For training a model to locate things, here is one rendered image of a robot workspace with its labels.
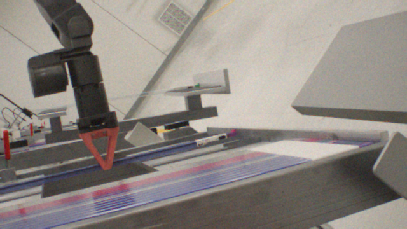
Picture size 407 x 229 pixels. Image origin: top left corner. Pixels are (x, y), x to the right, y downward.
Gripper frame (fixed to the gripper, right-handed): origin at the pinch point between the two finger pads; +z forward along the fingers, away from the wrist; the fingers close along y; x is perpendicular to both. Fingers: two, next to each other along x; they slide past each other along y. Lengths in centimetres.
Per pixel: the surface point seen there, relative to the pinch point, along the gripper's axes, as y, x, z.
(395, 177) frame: 54, 22, 2
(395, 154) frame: 54, 22, 0
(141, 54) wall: -761, 158, -76
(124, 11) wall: -762, 145, -151
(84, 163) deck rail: -18.7, -3.0, 0.7
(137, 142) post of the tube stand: -47.0, 13.5, 1.6
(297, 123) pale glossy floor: -153, 113, 21
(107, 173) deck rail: -18.7, 1.4, 4.0
